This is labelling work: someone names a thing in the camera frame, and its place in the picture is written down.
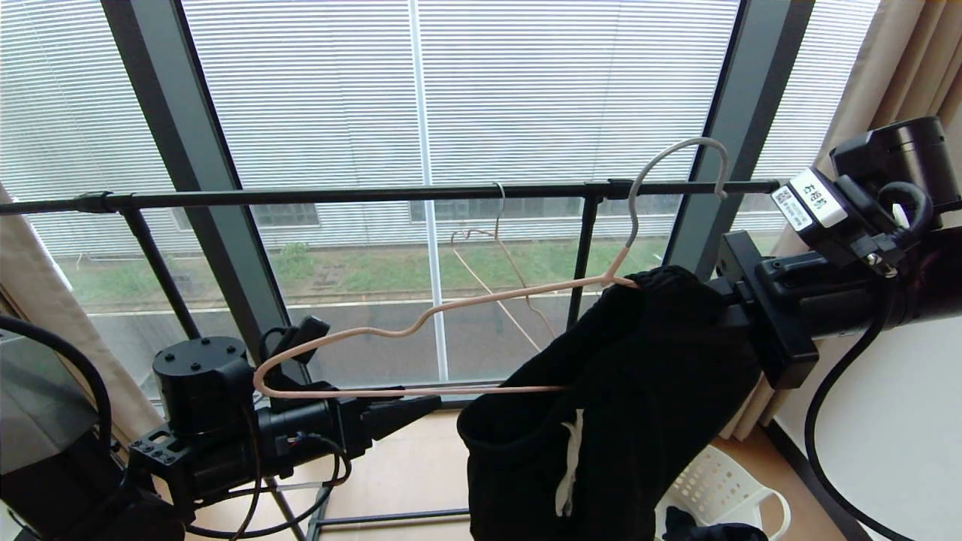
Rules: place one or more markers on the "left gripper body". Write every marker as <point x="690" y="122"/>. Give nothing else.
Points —
<point x="285" y="443"/>

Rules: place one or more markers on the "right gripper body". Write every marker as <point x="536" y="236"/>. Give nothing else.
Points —
<point x="812" y="300"/>

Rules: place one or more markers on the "black shorts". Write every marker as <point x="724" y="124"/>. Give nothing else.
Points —
<point x="624" y="406"/>

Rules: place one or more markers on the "pink clothes hanger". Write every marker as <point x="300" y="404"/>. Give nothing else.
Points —
<point x="481" y="297"/>
<point x="511" y="263"/>

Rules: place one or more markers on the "white laundry basket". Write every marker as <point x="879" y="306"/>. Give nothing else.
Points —
<point x="721" y="481"/>

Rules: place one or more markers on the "black clothes rack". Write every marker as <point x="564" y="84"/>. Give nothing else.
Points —
<point x="338" y="195"/>

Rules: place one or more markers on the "beige curtain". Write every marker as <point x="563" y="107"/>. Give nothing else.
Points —
<point x="45" y="300"/>
<point x="887" y="75"/>

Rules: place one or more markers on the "black garment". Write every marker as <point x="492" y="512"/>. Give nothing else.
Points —
<point x="714" y="530"/>

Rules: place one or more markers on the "window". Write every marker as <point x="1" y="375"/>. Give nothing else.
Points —
<point x="571" y="90"/>

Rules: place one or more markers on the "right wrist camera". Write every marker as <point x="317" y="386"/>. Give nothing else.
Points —
<point x="815" y="199"/>

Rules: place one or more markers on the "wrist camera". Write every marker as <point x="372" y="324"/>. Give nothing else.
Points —
<point x="815" y="199"/>
<point x="301" y="338"/>

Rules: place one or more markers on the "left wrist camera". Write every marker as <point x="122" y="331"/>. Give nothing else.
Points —
<point x="301" y="338"/>

